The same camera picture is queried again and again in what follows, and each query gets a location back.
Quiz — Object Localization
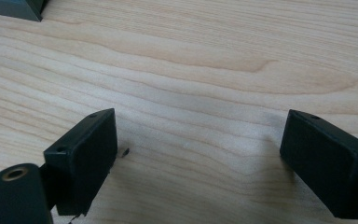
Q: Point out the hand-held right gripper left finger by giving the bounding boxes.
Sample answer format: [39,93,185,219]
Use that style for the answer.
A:
[43,107,119,217]

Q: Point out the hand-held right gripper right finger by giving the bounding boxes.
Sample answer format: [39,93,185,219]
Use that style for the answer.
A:
[279,108,358,220]

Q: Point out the dark grey box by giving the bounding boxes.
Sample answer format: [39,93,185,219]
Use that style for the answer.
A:
[0,0,49,22]

